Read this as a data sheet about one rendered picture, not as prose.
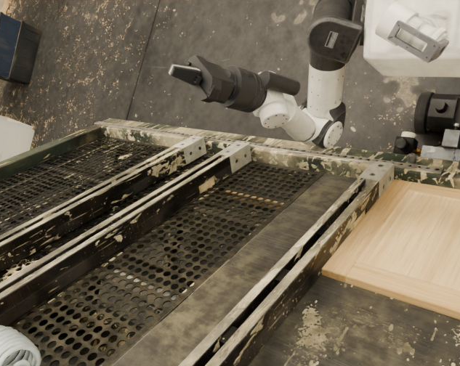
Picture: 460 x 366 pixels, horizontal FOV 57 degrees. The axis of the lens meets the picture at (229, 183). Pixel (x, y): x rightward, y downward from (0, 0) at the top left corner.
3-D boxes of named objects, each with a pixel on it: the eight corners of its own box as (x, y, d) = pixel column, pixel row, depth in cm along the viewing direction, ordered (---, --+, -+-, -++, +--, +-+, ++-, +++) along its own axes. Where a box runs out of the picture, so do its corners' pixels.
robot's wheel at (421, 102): (427, 103, 210) (421, 83, 194) (438, 104, 207) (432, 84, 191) (418, 140, 207) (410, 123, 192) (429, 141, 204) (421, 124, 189)
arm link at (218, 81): (195, 42, 86) (240, 58, 94) (176, 83, 91) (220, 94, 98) (220, 72, 78) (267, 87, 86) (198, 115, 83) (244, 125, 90)
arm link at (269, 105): (226, 85, 96) (262, 96, 103) (236, 125, 92) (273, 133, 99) (257, 54, 89) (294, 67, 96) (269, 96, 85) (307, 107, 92)
